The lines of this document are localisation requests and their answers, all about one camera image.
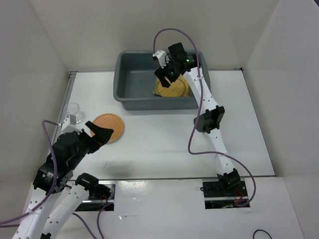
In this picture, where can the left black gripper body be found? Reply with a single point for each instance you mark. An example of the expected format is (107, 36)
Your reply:
(87, 144)

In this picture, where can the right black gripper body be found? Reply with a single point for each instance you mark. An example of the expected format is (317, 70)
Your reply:
(170, 69)

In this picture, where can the round orange woven plate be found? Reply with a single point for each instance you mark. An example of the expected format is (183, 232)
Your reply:
(111, 121)

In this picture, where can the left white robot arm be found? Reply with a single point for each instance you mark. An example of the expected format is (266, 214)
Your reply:
(44, 220)

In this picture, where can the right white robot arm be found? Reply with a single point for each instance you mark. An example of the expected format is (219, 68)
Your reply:
(208, 117)

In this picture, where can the clear plastic cup far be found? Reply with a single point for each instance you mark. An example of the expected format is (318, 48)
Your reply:
(74, 109)

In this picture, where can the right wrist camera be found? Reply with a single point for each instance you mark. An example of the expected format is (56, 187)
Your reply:
(177, 51)

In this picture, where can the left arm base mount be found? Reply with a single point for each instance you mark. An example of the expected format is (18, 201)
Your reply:
(103, 199)

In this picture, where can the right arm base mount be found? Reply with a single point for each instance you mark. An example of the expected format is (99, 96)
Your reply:
(217, 198)

